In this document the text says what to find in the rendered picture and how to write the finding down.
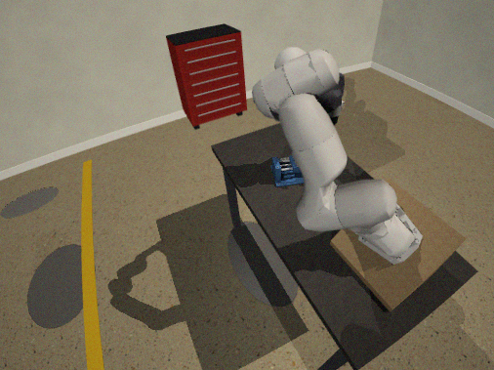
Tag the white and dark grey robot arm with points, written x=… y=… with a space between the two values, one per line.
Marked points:
x=284 y=96

